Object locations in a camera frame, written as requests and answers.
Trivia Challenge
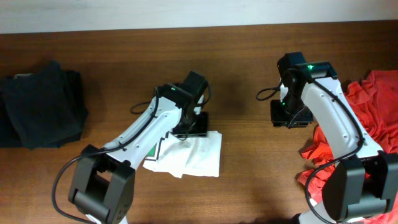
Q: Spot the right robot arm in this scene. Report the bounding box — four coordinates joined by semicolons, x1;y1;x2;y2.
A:
272;60;397;224

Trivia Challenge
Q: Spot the white t-shirt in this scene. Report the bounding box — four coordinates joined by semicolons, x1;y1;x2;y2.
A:
143;131;222;178

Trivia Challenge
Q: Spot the red printed t-shirt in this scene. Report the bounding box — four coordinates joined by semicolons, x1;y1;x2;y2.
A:
297;70;398;224

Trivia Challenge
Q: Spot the folded black clothes stack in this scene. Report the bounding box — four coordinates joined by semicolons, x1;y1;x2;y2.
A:
1;62;88;149

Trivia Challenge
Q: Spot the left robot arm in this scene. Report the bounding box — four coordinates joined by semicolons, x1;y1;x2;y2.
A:
65;83;209;223

